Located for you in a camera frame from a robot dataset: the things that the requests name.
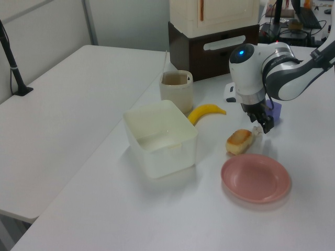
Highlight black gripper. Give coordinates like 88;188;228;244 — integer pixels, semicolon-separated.
240;101;275;134

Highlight purple cube block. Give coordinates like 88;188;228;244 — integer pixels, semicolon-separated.
264;98;283;126

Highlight toasted bread piece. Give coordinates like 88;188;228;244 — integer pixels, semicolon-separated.
226;129;253;155

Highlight yellow toy banana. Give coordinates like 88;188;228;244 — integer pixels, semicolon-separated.
187;104;227;126

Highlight pink plastic plate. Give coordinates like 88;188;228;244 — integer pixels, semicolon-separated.
220;153;292;204

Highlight dark brown drawer box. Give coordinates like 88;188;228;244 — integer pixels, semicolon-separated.
167;20;260;82

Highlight black electronics box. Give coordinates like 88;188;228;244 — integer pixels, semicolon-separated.
260;22;312;45

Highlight white plastic storage box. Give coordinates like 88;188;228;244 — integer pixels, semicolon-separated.
122;99;198;180

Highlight black monitor stand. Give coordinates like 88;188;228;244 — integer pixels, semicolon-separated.
269;0;285;26

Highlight black keyboard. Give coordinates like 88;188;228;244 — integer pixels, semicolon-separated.
297;5;322;30

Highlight cream toy cabinet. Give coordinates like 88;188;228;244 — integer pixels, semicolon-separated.
169;0;260;38

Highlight cream cup with handle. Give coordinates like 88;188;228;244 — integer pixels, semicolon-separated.
159;70;195;115

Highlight black camera stand pole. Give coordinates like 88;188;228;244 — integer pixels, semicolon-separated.
0;19;34;97

